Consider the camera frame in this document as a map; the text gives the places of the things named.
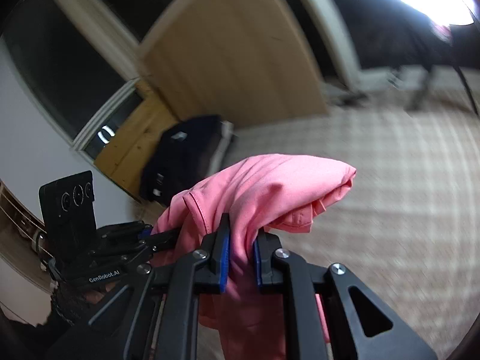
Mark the brown cardboard board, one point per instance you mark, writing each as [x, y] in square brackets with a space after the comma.
[245, 60]

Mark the wooden plank headboard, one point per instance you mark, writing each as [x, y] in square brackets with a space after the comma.
[123, 159]

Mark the black light tripod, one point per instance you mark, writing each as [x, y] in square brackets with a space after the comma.
[435, 53]

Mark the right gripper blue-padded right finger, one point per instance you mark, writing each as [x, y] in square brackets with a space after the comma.
[269, 279]

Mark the navy folded garment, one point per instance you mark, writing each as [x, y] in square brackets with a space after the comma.
[181, 158]

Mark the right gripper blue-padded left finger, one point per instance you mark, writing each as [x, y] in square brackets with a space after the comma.
[214, 273]

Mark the plaid beige blanket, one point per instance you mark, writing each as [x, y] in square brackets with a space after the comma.
[409, 228]

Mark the pink garment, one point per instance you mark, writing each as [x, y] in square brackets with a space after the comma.
[279, 191]

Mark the black camera box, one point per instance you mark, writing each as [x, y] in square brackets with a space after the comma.
[67, 208]

